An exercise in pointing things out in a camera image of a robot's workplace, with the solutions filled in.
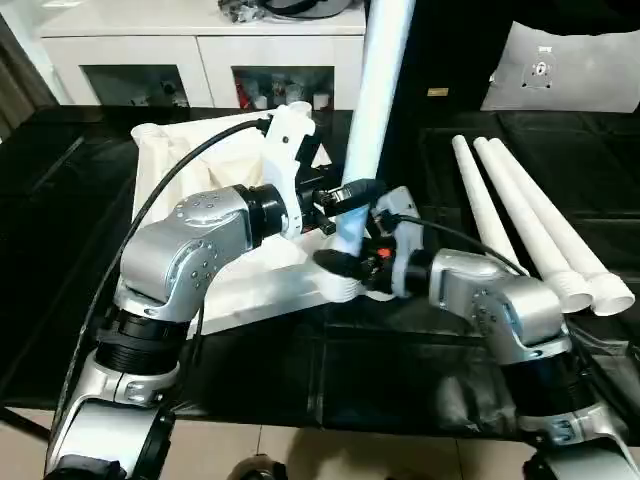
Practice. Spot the black cabinet with yellow label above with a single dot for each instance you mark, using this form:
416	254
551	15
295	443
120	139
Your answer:
450	55

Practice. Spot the grey bag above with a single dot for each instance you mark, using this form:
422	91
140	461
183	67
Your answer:
305	6

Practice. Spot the white cabinet with glass doors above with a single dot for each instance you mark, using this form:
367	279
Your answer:
130	45

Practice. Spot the grey brown curtain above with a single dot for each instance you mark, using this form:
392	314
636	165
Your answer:
22	85

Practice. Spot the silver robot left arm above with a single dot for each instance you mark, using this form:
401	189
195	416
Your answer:
170	270

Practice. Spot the cluster of small bottles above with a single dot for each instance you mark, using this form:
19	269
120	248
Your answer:
280	95

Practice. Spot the white plastic table top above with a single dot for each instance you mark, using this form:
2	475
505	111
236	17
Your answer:
230	290

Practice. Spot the white plastic table leg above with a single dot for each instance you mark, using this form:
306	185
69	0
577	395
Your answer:
560	220
485	210
530	225
375	100

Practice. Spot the black work mat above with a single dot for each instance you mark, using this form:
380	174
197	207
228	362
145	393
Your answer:
330	380

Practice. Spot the white cushion with badge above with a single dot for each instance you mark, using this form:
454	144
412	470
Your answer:
570	65

